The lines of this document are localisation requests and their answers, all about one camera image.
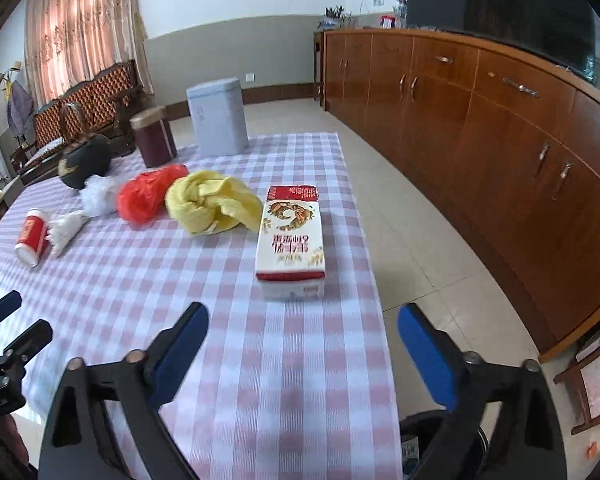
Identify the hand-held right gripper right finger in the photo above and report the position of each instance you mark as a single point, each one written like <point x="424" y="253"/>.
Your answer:
<point x="425" y="360"/>

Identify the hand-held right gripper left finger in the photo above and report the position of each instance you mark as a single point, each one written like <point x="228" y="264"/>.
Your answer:
<point x="180" y="355"/>

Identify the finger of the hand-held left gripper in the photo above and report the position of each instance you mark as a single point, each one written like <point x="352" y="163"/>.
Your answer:
<point x="2" y="307"/>
<point x="32" y="340"/>

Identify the black plastic bucket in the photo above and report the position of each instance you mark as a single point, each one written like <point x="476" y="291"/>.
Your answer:
<point x="430" y="422"/>

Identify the red paper cup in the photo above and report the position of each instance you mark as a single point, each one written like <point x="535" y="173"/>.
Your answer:
<point x="34" y="235"/>

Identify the red white tissue pack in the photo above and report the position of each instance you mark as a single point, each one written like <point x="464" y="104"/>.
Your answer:
<point x="290" y="245"/>

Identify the yellow cloth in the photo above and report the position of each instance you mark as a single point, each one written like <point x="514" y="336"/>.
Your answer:
<point x="205" y="200"/>

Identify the red plastic bag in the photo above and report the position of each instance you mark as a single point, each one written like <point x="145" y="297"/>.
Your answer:
<point x="145" y="195"/>

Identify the checkered tablecloth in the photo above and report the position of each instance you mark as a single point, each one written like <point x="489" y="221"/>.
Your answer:
<point x="280" y="360"/>

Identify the carved wooden stand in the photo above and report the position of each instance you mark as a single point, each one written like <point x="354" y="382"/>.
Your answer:
<point x="575" y="375"/>

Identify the black iron teapot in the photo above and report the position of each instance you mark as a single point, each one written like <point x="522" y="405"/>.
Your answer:
<point x="85" y="165"/>

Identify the coat rack with clothes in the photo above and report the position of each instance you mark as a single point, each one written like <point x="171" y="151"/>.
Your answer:
<point x="20" y="102"/>

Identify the wooden sideboard cabinet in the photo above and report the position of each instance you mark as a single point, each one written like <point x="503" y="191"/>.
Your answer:
<point x="480" y="160"/>

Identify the maroon canister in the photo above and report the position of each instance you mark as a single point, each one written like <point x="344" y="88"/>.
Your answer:
<point x="152" y="140"/>

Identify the wooden bench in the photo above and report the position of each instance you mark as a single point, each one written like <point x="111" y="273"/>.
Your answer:
<point x="95" y="95"/>

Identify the white canister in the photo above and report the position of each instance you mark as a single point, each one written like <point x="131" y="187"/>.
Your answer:
<point x="217" y="115"/>

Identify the pink patterned curtain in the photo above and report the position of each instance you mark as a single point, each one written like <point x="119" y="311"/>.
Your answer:
<point x="80" y="25"/>

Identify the small red box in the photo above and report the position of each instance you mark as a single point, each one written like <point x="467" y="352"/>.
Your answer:
<point x="388" y="22"/>

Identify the small potted plant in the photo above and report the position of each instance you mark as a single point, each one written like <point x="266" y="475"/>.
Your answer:
<point x="336" y="15"/>

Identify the black flat television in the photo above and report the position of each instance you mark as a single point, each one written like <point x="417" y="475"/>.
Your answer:
<point x="500" y="5"/>

